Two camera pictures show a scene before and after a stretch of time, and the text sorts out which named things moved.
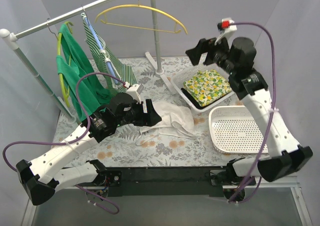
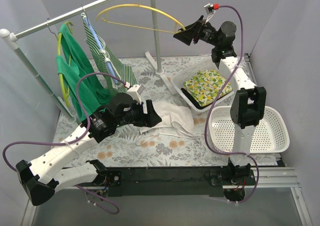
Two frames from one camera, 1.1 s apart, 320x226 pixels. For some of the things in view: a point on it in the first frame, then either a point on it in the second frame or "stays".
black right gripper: [208, 50] → [198, 30]
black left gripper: [144, 113] stays
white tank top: [176, 120] stays
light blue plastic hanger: [108, 63] stays
